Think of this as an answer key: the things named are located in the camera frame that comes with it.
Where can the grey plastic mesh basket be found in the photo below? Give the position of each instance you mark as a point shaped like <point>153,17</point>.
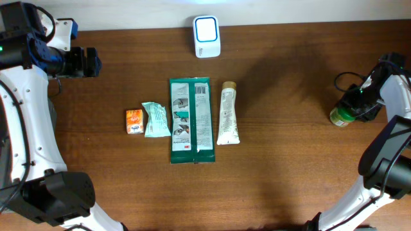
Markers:
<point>53,114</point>

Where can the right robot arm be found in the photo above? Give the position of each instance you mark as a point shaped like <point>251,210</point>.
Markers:
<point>384,173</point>

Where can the mint green packet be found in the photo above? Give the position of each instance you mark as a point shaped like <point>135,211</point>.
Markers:
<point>157,125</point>

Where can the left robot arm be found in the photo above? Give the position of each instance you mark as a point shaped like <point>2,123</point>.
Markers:
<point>35,181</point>

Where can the small orange box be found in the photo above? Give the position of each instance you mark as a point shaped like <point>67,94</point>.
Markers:
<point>134,121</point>

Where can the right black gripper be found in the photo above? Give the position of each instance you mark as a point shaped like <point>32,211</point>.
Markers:
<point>360,115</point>

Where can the white tube with gold cap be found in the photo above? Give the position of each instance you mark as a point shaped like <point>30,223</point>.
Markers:
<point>228,129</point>

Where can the green 3M package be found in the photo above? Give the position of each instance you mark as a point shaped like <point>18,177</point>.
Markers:
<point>192,136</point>

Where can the green lidded jar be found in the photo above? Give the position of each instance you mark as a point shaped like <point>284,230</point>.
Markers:
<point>341,117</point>

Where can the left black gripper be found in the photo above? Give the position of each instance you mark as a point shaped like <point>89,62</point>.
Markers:
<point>79,70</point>

